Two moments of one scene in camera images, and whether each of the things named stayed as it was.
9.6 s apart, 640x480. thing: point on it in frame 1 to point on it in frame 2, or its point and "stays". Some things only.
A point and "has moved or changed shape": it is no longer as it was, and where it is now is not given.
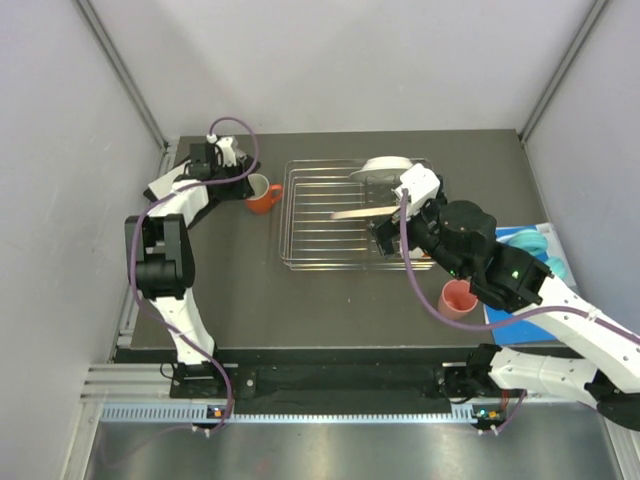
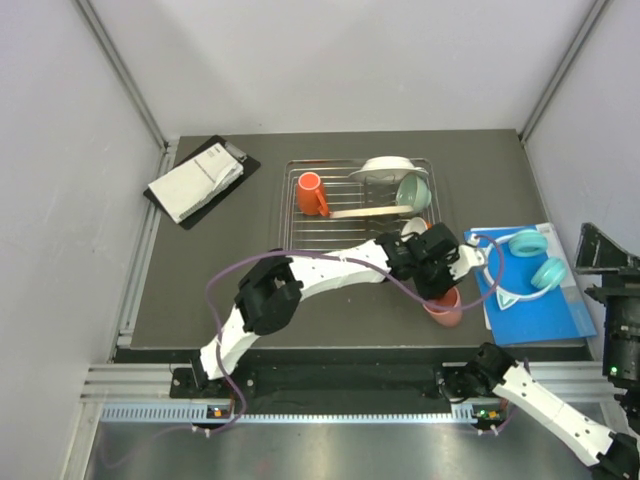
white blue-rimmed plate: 383,166 stays
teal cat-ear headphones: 535,242 stays
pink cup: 456,302 has moved or changed shape
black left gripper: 232,170 to 446,280
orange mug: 265,194 to 310,194
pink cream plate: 365,212 stays
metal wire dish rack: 312,240 stays
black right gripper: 385,230 to 597,252
